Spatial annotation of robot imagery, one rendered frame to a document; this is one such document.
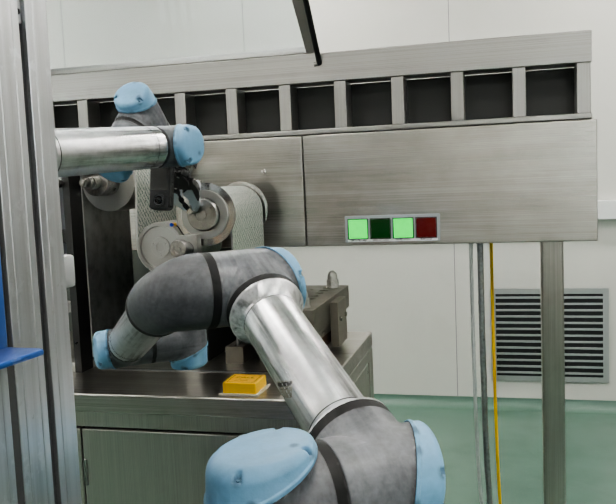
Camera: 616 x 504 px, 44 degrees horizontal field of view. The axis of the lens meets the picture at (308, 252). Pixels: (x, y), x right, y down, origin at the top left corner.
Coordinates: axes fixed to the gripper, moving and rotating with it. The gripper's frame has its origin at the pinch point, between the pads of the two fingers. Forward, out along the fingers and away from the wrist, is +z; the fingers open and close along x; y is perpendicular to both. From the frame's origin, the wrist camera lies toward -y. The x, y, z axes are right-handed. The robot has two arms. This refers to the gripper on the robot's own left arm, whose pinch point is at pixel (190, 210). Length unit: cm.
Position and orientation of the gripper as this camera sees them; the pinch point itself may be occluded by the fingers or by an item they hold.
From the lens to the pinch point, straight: 176.9
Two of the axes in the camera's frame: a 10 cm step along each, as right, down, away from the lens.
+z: 2.2, 5.5, 8.0
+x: -9.7, 0.2, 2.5
